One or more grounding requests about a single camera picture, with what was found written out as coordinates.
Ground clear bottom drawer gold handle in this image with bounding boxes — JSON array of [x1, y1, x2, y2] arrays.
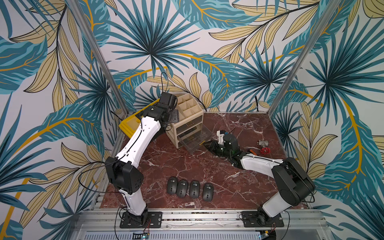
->
[[178, 124, 213, 154]]

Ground beige drawer organizer cabinet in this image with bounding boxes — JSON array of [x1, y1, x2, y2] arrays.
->
[[166, 94, 204, 149]]

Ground black computer mouse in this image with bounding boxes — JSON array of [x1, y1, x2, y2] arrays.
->
[[167, 177, 179, 195], [202, 183, 214, 202], [189, 180, 201, 199], [176, 180, 189, 198]]

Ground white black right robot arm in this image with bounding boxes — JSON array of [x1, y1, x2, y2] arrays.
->
[[203, 140, 316, 227]]

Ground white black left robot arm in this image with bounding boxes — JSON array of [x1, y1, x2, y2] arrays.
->
[[105, 105, 175, 218]]

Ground yellow black toolbox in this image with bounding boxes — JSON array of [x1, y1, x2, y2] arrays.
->
[[119, 99, 159, 139]]

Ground red handle metal valve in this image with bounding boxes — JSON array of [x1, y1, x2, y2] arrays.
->
[[258, 140, 271, 156]]

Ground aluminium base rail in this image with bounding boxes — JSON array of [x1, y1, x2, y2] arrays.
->
[[70, 209, 334, 240]]

